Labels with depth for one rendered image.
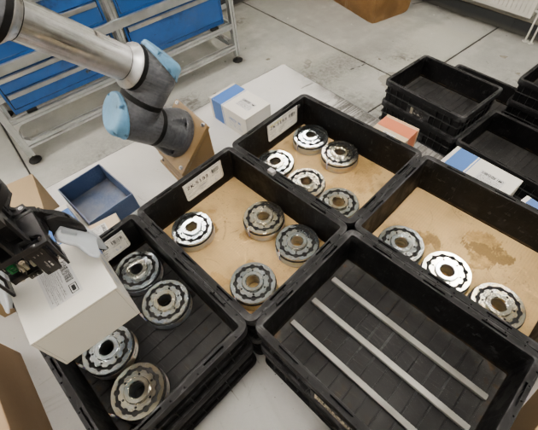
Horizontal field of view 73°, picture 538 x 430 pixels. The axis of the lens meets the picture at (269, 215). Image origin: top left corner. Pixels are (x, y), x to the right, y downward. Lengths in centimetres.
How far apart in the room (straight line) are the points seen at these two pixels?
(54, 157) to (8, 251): 234
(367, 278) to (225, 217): 38
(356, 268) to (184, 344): 41
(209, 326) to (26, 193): 66
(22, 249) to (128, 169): 90
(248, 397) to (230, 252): 33
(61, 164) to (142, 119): 171
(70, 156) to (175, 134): 168
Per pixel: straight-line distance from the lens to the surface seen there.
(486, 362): 86
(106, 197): 131
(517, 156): 197
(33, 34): 90
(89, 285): 57
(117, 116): 105
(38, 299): 60
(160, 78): 103
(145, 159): 138
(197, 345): 82
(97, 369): 84
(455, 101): 198
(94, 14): 261
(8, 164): 296
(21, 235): 49
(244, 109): 134
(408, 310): 85
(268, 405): 90
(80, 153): 274
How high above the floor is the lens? 158
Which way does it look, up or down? 53 degrees down
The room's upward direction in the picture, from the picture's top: 7 degrees counter-clockwise
